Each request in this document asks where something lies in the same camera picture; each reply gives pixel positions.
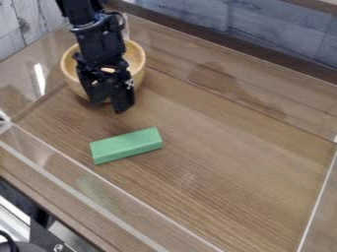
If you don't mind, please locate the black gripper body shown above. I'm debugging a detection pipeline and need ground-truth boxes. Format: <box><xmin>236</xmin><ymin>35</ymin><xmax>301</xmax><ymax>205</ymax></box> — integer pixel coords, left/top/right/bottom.
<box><xmin>69</xmin><ymin>13</ymin><xmax>131</xmax><ymax>82</ymax></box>

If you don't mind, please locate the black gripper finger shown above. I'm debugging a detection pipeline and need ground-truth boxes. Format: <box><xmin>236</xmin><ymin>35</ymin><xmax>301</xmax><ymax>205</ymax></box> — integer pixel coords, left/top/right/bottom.
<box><xmin>109</xmin><ymin>80</ymin><xmax>135</xmax><ymax>113</ymax></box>
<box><xmin>81</xmin><ymin>76</ymin><xmax>109</xmax><ymax>104</ymax></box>

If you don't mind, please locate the wooden bowl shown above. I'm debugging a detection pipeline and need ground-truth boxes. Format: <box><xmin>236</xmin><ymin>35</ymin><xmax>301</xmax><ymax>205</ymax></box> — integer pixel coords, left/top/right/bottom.
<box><xmin>61</xmin><ymin>40</ymin><xmax>146</xmax><ymax>100</ymax></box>

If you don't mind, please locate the green rectangular block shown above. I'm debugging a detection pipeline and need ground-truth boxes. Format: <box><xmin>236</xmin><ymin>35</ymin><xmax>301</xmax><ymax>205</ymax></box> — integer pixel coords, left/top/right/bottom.
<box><xmin>90</xmin><ymin>127</ymin><xmax>163</xmax><ymax>164</ymax></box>

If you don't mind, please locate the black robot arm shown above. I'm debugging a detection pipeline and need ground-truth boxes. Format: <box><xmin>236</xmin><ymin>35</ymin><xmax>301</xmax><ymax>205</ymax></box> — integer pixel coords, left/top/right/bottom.
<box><xmin>55</xmin><ymin>0</ymin><xmax>135</xmax><ymax>113</ymax></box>

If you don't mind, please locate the clear acrylic corner bracket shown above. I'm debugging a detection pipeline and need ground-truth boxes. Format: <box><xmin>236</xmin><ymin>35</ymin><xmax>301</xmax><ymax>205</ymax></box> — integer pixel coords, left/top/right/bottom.
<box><xmin>123</xmin><ymin>13</ymin><xmax>130</xmax><ymax>40</ymax></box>

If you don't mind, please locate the clear acrylic tray wall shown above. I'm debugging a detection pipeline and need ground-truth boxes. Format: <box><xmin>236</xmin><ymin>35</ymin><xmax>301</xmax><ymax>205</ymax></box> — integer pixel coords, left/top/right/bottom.
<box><xmin>0</xmin><ymin>111</ymin><xmax>224</xmax><ymax>252</ymax></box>

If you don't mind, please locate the black table frame bracket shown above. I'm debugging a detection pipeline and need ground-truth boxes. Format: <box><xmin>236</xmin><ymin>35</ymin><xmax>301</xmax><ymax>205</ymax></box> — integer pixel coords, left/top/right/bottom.
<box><xmin>30</xmin><ymin>218</ymin><xmax>86</xmax><ymax>252</ymax></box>

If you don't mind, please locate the black cable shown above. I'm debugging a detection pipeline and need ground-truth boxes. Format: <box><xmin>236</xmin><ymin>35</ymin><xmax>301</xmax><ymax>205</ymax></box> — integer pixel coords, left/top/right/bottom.
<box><xmin>0</xmin><ymin>229</ymin><xmax>22</xmax><ymax>252</ymax></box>

